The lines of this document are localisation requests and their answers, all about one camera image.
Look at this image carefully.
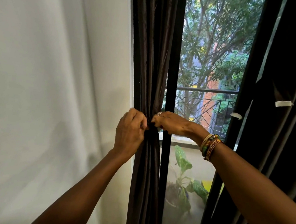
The person's right hand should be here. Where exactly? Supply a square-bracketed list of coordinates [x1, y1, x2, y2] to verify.
[149, 109, 198, 139]

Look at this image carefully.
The person's left hand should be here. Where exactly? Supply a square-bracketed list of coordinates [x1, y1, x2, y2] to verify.
[111, 106, 150, 165]

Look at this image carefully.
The dark brown curtain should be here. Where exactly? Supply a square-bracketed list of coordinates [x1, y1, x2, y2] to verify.
[100, 0, 190, 224]
[200, 0, 296, 224]

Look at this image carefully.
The person's right forearm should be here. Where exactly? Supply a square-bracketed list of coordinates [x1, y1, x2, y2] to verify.
[180, 123, 296, 224]

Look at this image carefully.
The person's left forearm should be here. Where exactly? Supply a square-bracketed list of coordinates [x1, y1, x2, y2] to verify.
[29, 139, 134, 224]

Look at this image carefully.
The black metal balcony railing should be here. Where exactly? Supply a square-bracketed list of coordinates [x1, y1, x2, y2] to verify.
[171, 83, 239, 141]

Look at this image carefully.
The green leafy potted plant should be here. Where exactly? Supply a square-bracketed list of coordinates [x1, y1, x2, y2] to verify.
[163, 144, 216, 219]

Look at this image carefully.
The yellow flat object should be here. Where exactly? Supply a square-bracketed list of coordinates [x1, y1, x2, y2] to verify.
[199, 179, 225, 196]

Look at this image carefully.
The green beaded bracelet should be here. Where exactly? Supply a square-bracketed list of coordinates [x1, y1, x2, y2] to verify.
[200, 133, 220, 159]

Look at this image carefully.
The orange woven patterned bracelet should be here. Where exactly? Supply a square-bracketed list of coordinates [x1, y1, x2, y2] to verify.
[204, 137, 224, 163]

